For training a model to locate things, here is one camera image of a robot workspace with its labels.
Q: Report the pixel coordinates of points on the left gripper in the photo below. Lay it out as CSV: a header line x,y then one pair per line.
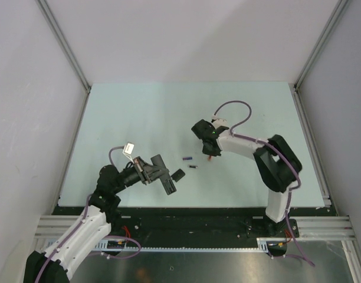
x,y
144,168

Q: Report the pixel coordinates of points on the black remote control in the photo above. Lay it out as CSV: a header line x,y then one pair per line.
x,y
163,174

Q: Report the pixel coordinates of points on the black battery cover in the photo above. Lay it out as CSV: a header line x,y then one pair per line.
x,y
178,175

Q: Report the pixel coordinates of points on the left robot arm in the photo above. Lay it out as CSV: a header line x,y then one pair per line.
x,y
59,262

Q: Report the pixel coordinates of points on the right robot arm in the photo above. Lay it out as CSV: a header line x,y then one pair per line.
x,y
277,164

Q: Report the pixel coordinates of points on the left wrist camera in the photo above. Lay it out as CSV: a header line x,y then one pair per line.
x,y
128,150

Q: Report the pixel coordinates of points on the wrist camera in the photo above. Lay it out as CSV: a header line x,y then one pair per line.
x,y
128,150
217,122

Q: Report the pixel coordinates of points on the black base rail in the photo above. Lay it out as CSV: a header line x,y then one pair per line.
x,y
198,228

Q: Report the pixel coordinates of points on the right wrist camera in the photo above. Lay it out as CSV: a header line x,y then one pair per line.
x,y
217,122

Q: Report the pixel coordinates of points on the left aluminium frame post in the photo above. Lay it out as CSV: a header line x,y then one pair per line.
x,y
63,42

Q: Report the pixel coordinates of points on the aluminium frame post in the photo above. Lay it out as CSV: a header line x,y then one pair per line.
x,y
331,24
63,42

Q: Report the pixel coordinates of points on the right aluminium frame post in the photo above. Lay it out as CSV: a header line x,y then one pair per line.
x,y
331,24

